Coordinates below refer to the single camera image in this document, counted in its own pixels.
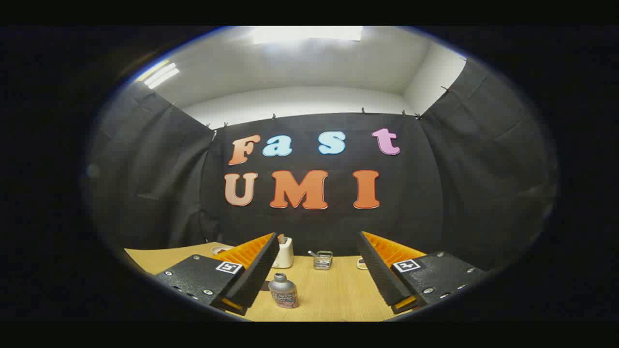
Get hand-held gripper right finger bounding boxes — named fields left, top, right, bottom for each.
left=357, top=231, right=486, bottom=315

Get white toaster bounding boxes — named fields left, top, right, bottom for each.
left=272, top=236, right=294, bottom=269

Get silver juice bottle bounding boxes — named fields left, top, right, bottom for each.
left=268, top=273, right=299, bottom=309

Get metal wire basket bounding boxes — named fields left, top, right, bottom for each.
left=308, top=250, right=333, bottom=270

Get wooden table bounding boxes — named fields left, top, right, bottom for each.
left=124, top=242, right=426, bottom=322

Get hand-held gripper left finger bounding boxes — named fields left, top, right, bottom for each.
left=154, top=232, right=280, bottom=316

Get striped ceiling light fixture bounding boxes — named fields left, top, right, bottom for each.
left=137, top=60, right=180, bottom=90

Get black backdrop cloth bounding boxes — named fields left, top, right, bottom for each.
left=87, top=58, right=557, bottom=271

